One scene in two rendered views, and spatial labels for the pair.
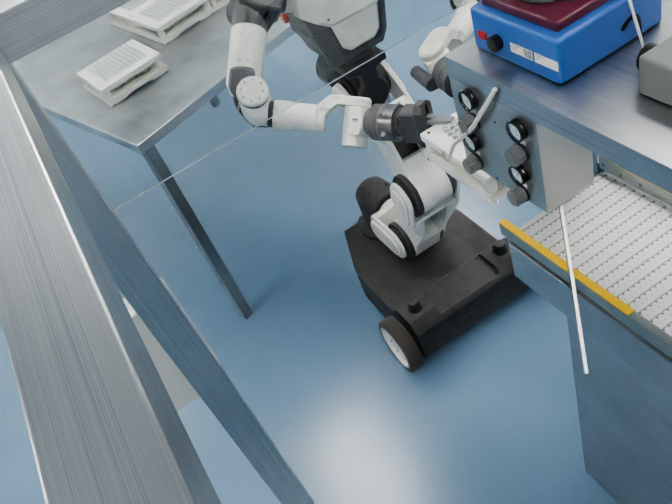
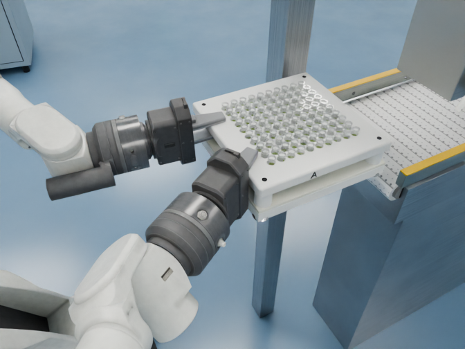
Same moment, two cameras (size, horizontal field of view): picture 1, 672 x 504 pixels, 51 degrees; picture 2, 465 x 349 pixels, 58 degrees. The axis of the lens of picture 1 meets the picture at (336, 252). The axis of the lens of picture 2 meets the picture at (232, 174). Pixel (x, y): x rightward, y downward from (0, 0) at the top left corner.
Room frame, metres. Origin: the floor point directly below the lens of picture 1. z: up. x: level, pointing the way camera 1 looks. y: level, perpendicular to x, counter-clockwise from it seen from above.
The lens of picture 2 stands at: (1.45, 0.11, 1.42)
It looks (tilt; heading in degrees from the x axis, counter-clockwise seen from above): 43 degrees down; 257
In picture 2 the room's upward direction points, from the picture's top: straight up
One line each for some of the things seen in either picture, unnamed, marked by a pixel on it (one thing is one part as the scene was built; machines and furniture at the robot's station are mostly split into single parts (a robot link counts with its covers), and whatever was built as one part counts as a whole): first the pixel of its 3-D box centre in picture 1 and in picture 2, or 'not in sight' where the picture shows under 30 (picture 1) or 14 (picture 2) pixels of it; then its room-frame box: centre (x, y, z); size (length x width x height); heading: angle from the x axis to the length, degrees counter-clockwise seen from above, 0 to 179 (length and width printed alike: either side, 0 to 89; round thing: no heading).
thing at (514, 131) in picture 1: (516, 130); not in sight; (0.87, -0.33, 1.25); 0.04 x 0.01 x 0.04; 14
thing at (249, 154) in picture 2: (440, 118); (242, 160); (1.32, -0.34, 1.01); 0.06 x 0.03 x 0.02; 46
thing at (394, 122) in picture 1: (406, 124); (211, 208); (1.39, -0.27, 0.99); 0.12 x 0.10 x 0.13; 46
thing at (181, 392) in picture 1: (157, 353); not in sight; (0.96, 0.38, 1.02); 0.17 x 0.06 x 0.26; 104
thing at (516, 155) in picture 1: (515, 153); not in sight; (0.87, -0.33, 1.21); 0.03 x 0.02 x 0.04; 14
